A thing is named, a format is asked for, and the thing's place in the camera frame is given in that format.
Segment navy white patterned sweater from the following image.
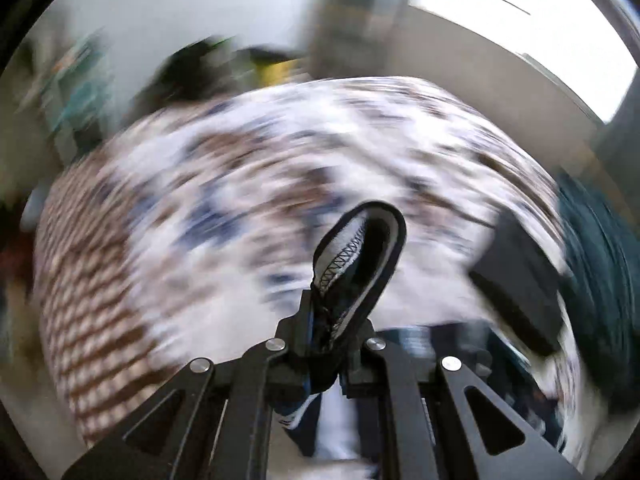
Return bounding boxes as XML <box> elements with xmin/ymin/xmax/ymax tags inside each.
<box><xmin>274</xmin><ymin>202</ymin><xmax>407</xmax><ymax>464</ymax></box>

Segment folded black garment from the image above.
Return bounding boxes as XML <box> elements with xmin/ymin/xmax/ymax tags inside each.
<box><xmin>468</xmin><ymin>209</ymin><xmax>564</xmax><ymax>356</ymax></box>

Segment floral white bedspread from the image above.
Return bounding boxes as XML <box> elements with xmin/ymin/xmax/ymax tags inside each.
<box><xmin>35</xmin><ymin>77</ymin><xmax>562</xmax><ymax>445</ymax></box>

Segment dark teal fuzzy blanket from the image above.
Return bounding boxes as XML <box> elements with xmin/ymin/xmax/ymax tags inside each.
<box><xmin>556</xmin><ymin>174</ymin><xmax>639</xmax><ymax>413</ymax></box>

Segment black bag on floor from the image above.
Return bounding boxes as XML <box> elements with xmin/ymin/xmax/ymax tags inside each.
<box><xmin>122</xmin><ymin>36</ymin><xmax>304</xmax><ymax>126</ymax></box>

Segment teal shelf rack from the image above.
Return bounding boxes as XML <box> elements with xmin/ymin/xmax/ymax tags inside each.
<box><xmin>16</xmin><ymin>30</ymin><xmax>114</xmax><ymax>165</ymax></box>

